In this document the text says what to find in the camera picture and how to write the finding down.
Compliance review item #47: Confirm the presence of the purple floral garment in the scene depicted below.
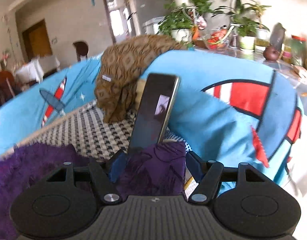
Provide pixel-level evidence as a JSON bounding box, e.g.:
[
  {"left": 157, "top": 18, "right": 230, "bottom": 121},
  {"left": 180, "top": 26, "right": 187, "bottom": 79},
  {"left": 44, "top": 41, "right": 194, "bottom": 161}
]
[{"left": 0, "top": 141, "right": 186, "bottom": 239}]

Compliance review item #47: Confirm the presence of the houndstooth sofa seat cover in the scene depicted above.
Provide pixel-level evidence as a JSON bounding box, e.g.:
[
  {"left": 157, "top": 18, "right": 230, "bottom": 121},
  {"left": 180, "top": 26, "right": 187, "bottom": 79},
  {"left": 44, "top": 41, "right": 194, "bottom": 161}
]
[{"left": 0, "top": 101, "right": 136, "bottom": 160}]

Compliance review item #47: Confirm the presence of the blue printed sofa back cover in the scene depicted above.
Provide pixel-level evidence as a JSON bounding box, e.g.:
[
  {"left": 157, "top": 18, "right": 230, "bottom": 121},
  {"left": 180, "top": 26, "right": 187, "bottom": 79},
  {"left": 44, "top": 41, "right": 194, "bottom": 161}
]
[{"left": 0, "top": 50, "right": 304, "bottom": 185}]

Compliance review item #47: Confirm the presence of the wooden block under phone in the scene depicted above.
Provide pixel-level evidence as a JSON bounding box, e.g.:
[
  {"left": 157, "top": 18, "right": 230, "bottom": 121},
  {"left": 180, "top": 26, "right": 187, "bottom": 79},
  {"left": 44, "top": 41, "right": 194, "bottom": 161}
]
[{"left": 134, "top": 79, "right": 146, "bottom": 112}]

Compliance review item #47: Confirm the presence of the black smartphone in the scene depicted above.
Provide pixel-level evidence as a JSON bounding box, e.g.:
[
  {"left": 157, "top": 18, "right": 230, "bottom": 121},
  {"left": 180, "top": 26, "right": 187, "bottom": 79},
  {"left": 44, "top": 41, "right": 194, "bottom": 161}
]
[{"left": 128, "top": 73, "right": 181, "bottom": 153}]

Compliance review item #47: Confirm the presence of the brown fur blanket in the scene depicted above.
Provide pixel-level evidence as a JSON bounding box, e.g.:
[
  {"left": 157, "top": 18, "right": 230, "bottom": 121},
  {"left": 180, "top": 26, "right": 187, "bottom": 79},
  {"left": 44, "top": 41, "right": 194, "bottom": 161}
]
[{"left": 94, "top": 35, "right": 186, "bottom": 124}]

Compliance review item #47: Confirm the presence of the white clothed dining table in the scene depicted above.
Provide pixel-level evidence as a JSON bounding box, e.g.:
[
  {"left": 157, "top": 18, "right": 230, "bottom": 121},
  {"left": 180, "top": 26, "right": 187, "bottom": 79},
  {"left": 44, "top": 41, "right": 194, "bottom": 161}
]
[{"left": 15, "top": 55, "right": 60, "bottom": 83}]

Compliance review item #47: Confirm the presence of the dark wooden chair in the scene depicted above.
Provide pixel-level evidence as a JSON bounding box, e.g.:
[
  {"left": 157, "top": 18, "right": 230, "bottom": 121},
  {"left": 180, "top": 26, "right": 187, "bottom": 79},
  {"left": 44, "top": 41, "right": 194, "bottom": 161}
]
[
  {"left": 0, "top": 70, "right": 17, "bottom": 106},
  {"left": 72, "top": 41, "right": 89, "bottom": 62}
]

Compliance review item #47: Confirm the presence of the glass fruit bowl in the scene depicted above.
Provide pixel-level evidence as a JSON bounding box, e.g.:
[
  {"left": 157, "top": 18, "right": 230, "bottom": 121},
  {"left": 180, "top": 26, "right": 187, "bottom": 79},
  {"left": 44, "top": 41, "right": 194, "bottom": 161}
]
[{"left": 202, "top": 29, "right": 232, "bottom": 51}]

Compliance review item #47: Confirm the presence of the brown clay teapot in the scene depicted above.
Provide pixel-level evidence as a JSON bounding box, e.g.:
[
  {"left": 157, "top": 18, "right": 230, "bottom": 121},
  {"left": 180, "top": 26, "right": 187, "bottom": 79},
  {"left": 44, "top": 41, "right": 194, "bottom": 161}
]
[{"left": 263, "top": 45, "right": 280, "bottom": 61}]

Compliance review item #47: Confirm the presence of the brown wooden door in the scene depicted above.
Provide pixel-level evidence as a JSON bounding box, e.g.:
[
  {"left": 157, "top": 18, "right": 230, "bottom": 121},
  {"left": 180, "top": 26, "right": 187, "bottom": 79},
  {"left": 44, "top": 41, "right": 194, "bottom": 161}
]
[{"left": 22, "top": 19, "right": 53, "bottom": 61}]

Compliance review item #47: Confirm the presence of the green glass jar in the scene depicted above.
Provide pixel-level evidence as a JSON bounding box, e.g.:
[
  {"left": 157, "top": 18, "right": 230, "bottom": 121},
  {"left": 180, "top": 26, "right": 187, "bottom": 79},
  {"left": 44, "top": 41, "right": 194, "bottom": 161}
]
[{"left": 291, "top": 35, "right": 306, "bottom": 67}]

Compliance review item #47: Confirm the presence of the green potted plant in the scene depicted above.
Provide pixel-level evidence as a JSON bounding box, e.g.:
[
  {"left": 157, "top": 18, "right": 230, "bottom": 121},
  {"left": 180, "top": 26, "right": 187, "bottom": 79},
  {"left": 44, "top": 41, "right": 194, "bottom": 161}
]
[{"left": 158, "top": 0, "right": 212, "bottom": 44}]

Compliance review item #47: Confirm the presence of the silver refrigerator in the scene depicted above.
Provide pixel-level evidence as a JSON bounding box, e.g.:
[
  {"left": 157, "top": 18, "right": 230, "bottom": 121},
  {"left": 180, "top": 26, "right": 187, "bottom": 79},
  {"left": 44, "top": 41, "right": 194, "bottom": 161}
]
[{"left": 128, "top": 0, "right": 168, "bottom": 35}]

